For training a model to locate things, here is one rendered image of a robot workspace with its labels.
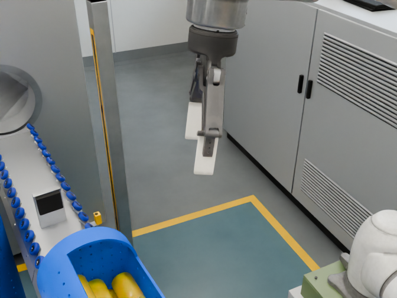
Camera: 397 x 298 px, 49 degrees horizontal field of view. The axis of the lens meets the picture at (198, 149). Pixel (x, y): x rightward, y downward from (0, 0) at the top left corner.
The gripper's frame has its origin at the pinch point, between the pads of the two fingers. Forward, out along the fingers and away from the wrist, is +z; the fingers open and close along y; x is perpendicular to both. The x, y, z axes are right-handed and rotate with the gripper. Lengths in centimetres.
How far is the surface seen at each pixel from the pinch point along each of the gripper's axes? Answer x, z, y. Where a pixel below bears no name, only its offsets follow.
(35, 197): 43, 58, 77
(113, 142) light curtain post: 17, 46, 103
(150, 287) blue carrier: 3, 58, 31
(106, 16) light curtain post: 21, -5, 99
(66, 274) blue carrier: 25, 48, 25
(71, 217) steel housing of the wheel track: 31, 71, 84
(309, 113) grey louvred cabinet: -102, 55, 184
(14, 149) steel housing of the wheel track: 65, 69, 139
